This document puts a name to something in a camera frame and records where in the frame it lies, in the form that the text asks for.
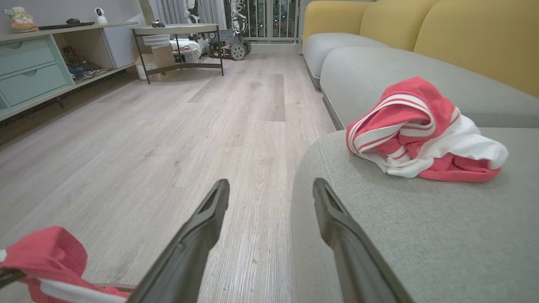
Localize white balcony railing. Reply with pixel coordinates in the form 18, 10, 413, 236
248, 0, 301, 42

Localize tangled cables in cabinet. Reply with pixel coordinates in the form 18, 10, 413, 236
62, 45, 104, 81

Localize black keyboard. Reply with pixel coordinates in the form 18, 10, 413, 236
38, 21, 96, 31

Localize grey and yellow sofa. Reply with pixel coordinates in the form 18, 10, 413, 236
291, 0, 539, 303

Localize stack of white papers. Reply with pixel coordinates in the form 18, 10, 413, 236
142, 35, 171, 48

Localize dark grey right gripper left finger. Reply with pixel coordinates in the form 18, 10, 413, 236
126, 179, 230, 303

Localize white teal tv cabinet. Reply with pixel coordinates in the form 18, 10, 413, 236
0, 21, 140, 123

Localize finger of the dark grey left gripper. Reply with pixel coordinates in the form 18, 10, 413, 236
0, 268, 26, 290

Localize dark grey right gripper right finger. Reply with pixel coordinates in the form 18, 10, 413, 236
312, 178, 415, 303

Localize red white striped garment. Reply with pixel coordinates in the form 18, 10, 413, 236
346, 76, 510, 183

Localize grey window curtain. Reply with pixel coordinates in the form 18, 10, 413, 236
149, 0, 228, 24

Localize brown cardboard box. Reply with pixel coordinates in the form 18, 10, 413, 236
135, 44, 178, 82

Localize colourful figurine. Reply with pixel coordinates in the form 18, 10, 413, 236
3, 6, 39, 33

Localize black frame coffee table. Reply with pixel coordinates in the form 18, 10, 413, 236
132, 23, 225, 84

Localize red cloth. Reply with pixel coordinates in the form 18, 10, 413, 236
0, 226, 129, 303

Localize white wheeled robot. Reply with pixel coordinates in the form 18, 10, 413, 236
208, 0, 252, 61

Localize white appliance under table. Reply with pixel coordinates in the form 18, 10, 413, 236
170, 39, 203, 64

